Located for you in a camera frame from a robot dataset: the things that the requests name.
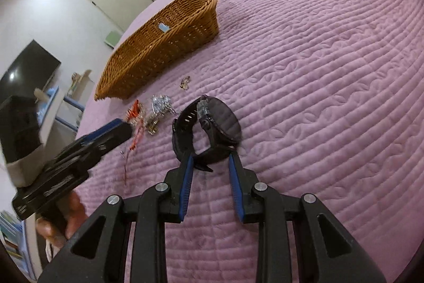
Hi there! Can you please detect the person's left hand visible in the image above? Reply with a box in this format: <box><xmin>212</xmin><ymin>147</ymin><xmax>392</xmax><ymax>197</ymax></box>
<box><xmin>35</xmin><ymin>192</ymin><xmax>89</xmax><ymax>249</ymax></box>

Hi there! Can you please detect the black wristwatch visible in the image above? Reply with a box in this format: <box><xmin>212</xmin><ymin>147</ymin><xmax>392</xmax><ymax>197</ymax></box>
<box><xmin>172</xmin><ymin>95</ymin><xmax>242</xmax><ymax>172</ymax></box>

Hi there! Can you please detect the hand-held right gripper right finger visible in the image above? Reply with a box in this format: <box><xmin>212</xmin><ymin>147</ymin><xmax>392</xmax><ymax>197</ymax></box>
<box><xmin>228</xmin><ymin>150</ymin><xmax>388</xmax><ymax>283</ymax></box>

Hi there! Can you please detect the small gold charm jewelry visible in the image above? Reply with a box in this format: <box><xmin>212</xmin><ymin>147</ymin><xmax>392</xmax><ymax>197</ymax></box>
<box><xmin>144</xmin><ymin>114</ymin><xmax>160</xmax><ymax>135</ymax></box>

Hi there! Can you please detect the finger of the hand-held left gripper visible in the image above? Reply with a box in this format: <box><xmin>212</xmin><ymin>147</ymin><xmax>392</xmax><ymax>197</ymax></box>
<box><xmin>79</xmin><ymin>118</ymin><xmax>134</xmax><ymax>158</ymax></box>

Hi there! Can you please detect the black flat television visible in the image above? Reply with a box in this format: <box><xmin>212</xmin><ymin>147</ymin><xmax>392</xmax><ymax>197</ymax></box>
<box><xmin>0</xmin><ymin>40</ymin><xmax>62</xmax><ymax>101</ymax></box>

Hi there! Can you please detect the row of books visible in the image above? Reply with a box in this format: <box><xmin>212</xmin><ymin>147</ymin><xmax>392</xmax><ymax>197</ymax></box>
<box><xmin>0</xmin><ymin>210</ymin><xmax>24</xmax><ymax>268</ymax></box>

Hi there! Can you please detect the silver sparkly brooch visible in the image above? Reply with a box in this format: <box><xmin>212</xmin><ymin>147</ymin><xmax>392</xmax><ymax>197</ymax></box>
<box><xmin>151</xmin><ymin>94</ymin><xmax>180</xmax><ymax>116</ymax></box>

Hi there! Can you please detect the brown wicker basket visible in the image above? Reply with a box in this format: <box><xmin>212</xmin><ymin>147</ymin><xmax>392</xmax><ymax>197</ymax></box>
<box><xmin>94</xmin><ymin>0</ymin><xmax>220</xmax><ymax>101</ymax></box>

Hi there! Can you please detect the blue and white rack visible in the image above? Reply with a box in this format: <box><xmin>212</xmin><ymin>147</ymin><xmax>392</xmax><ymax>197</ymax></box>
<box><xmin>36</xmin><ymin>87</ymin><xmax>84</xmax><ymax>132</ymax></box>

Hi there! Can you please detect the light green box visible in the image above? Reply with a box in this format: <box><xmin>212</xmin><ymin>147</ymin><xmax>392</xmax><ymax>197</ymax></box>
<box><xmin>104</xmin><ymin>30</ymin><xmax>121</xmax><ymax>48</ymax></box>

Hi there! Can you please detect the pink quilted bedspread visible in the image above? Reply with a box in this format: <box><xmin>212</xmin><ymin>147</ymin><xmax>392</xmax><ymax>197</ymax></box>
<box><xmin>71</xmin><ymin>0</ymin><xmax>424</xmax><ymax>283</ymax></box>

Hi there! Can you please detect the open cardboard box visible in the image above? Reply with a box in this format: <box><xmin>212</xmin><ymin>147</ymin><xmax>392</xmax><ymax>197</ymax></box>
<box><xmin>70</xmin><ymin>70</ymin><xmax>94</xmax><ymax>89</ymax></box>

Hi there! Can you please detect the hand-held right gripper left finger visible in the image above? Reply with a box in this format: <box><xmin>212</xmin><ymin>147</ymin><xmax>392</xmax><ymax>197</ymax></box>
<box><xmin>38</xmin><ymin>154</ymin><xmax>196</xmax><ymax>283</ymax></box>

